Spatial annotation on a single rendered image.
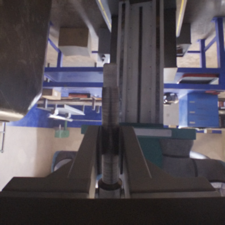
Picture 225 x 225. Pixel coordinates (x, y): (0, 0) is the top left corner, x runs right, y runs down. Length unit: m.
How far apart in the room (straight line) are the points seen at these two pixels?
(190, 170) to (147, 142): 0.30
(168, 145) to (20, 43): 0.81
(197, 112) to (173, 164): 1.27
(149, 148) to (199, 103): 1.22
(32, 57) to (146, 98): 0.96
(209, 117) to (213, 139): 5.73
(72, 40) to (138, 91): 1.43
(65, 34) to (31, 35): 2.12
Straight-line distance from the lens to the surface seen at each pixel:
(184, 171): 0.97
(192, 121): 2.11
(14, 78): 0.30
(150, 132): 0.93
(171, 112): 6.93
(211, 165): 1.03
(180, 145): 0.93
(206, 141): 7.79
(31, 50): 0.35
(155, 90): 1.17
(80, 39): 2.39
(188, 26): 2.39
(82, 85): 1.95
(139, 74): 1.25
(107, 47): 2.27
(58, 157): 1.02
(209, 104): 2.21
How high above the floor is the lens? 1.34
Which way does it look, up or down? 6 degrees down
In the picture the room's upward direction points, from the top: 177 degrees counter-clockwise
